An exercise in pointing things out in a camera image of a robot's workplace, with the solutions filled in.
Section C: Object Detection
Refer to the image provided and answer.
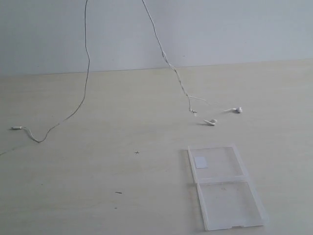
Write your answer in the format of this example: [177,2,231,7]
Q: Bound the white wired earphones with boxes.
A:
[11,0,244,144]

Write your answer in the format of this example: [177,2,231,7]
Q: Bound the clear plastic storage case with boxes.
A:
[188,145,267,231]

